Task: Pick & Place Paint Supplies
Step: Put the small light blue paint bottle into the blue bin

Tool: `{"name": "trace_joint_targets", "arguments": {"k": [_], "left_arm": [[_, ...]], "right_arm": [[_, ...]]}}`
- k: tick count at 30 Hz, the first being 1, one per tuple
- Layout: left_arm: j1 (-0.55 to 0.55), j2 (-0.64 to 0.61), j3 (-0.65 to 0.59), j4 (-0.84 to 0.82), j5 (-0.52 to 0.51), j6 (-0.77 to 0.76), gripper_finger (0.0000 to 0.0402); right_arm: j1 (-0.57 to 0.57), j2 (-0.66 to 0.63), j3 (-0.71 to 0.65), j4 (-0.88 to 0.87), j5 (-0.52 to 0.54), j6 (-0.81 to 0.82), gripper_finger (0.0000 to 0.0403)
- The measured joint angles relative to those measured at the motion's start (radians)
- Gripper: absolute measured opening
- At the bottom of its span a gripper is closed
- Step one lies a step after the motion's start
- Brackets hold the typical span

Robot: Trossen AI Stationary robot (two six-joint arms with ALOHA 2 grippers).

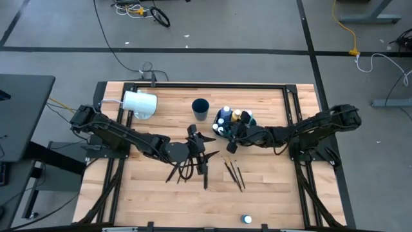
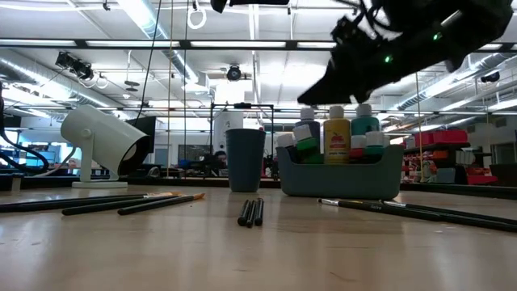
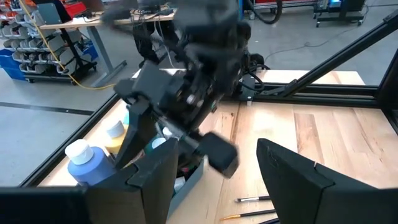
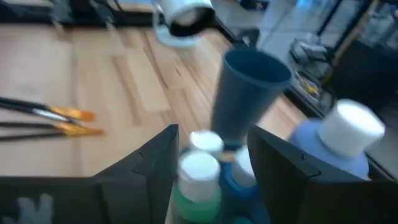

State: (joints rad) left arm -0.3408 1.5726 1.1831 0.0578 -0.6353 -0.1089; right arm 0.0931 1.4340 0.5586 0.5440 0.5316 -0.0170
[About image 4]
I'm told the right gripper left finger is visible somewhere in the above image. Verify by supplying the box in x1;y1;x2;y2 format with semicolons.
0;124;180;224

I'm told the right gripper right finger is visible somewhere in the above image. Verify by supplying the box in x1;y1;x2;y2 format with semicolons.
247;124;398;224

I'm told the small blue paint bottle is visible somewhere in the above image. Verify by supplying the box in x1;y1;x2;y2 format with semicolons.
219;145;271;224

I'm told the small green paint bottle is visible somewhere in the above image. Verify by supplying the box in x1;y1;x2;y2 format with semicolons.
172;151;222;223

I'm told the large lavender paint bottle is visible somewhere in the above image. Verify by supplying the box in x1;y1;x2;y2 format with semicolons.
288;98;386;181

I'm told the orange-bristled black paintbrush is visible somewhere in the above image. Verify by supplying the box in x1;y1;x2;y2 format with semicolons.
0;96;96;123
0;121;105;142
0;102;77;124

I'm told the small black paint bottle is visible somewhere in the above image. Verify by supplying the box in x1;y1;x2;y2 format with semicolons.
188;129;224;160

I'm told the dark blue plastic cup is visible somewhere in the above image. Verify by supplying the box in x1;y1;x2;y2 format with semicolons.
210;46;293;147

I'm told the black desk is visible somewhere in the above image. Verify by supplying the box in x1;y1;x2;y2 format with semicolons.
323;39;398;110

